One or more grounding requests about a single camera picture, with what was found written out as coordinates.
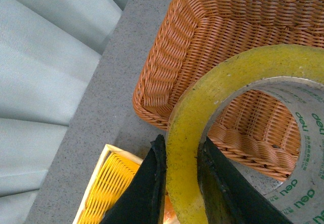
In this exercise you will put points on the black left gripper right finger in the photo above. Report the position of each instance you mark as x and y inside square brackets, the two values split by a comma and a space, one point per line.
[228, 197]

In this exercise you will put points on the yellow wicker basket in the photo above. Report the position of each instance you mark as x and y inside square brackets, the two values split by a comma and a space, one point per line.
[112, 175]

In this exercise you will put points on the brown wicker basket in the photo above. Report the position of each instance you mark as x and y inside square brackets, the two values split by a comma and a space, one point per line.
[256, 129]

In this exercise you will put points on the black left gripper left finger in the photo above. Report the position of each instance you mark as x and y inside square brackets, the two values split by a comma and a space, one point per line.
[144, 199]

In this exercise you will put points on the grey curtain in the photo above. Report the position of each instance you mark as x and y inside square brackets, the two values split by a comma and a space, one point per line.
[49, 52]

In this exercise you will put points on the yellow tape roll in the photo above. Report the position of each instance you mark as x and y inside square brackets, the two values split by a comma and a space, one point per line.
[292, 74]

